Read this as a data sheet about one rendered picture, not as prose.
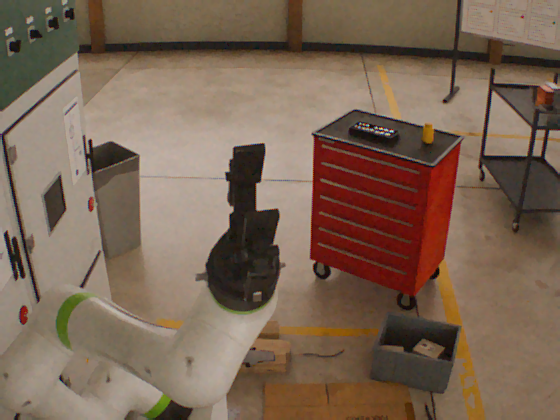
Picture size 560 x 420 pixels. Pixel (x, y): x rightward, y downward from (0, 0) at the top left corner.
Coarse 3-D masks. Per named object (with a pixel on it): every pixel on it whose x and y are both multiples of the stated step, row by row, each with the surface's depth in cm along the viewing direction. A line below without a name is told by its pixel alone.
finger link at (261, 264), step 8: (256, 240) 58; (264, 240) 58; (256, 248) 59; (264, 248) 59; (256, 256) 61; (264, 256) 61; (256, 264) 61; (264, 264) 61; (256, 272) 61; (264, 272) 61
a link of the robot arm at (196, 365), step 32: (96, 320) 100; (128, 320) 97; (192, 320) 85; (96, 352) 99; (128, 352) 91; (160, 352) 85; (192, 352) 82; (224, 352) 83; (160, 384) 84; (192, 384) 80; (224, 384) 83
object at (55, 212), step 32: (64, 64) 206; (32, 96) 182; (64, 96) 204; (0, 128) 162; (32, 128) 180; (64, 128) 206; (0, 160) 163; (32, 160) 181; (64, 160) 208; (32, 192) 182; (64, 192) 208; (32, 224) 183; (64, 224) 210; (96, 224) 245; (32, 256) 183; (64, 256) 210; (96, 256) 250; (32, 288) 188; (96, 288) 246; (64, 384) 210
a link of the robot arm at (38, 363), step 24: (24, 336) 109; (0, 360) 107; (24, 360) 106; (48, 360) 108; (0, 384) 104; (24, 384) 105; (48, 384) 109; (24, 408) 106; (48, 408) 112; (72, 408) 123; (96, 408) 139
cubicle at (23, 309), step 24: (0, 192) 161; (0, 216) 161; (0, 240) 161; (0, 264) 161; (0, 288) 161; (24, 288) 177; (0, 312) 161; (24, 312) 176; (0, 336) 160; (0, 408) 158
